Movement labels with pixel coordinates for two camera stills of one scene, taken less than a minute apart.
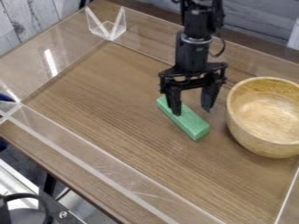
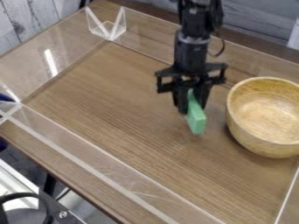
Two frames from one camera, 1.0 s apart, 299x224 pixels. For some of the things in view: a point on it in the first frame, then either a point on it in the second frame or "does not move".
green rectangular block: x=189 y=122 -> x=197 y=116
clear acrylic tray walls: x=196 y=142 does not move
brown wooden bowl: x=264 y=115 does not move
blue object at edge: x=5 y=97 does not move
